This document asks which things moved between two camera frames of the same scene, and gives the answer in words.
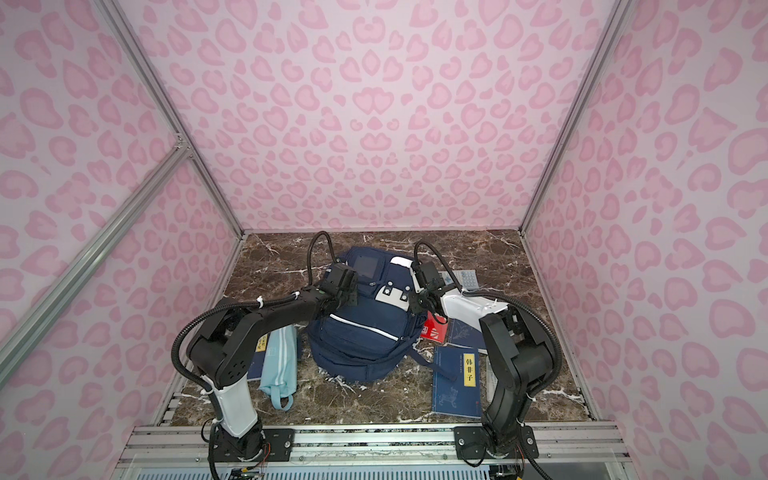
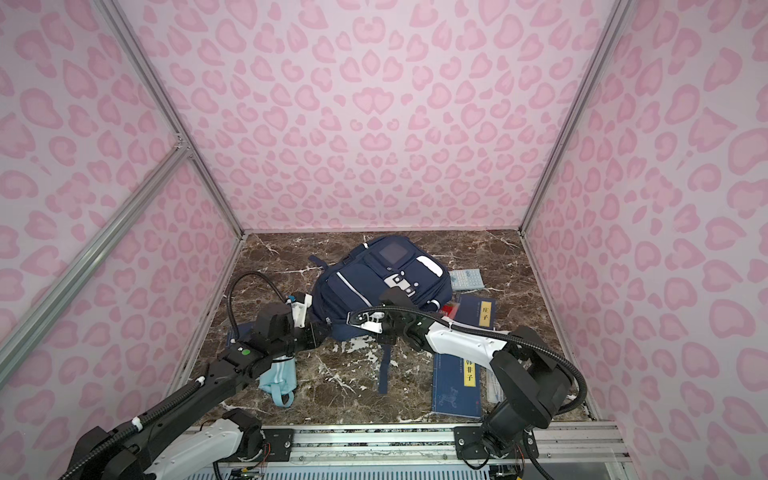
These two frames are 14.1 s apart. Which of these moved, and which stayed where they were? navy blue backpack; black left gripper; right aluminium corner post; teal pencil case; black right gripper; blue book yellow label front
Moved: black left gripper; navy blue backpack; black right gripper
Stayed: blue book yellow label front; teal pencil case; right aluminium corner post
